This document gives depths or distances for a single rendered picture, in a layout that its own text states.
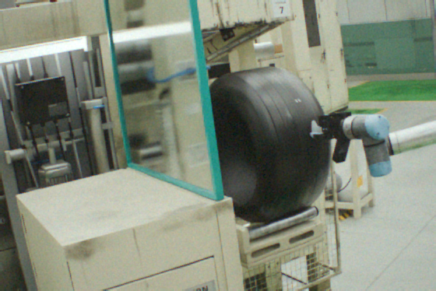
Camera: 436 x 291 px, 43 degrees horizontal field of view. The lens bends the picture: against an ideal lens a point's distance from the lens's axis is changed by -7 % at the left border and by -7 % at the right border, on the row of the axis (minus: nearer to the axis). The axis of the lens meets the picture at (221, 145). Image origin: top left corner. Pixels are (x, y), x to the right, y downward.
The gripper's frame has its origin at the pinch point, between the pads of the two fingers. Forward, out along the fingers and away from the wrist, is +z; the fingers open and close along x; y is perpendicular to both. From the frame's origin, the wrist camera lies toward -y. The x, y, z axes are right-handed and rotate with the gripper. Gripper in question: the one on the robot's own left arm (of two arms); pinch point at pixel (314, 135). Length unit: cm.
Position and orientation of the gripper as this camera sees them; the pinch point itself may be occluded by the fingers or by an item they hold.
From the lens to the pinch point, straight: 203.9
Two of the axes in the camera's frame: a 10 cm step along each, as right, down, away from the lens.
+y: -1.8, -9.8, -0.9
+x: -8.6, 2.0, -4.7
